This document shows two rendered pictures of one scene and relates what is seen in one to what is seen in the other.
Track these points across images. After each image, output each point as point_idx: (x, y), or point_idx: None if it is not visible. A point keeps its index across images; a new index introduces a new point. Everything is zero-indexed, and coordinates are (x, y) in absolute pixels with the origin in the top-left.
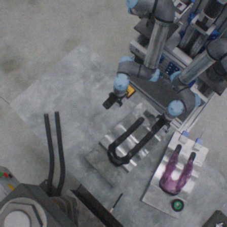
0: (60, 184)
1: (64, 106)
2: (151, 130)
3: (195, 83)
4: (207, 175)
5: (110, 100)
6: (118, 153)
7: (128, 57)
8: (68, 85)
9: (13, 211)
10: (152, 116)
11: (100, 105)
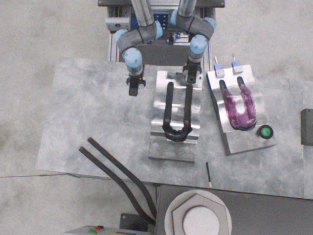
0: (148, 198)
1: (91, 127)
2: (187, 86)
3: (193, 14)
4: (267, 87)
5: (132, 85)
6: (176, 128)
7: (120, 30)
8: (79, 106)
9: (187, 214)
10: (177, 74)
11: (123, 101)
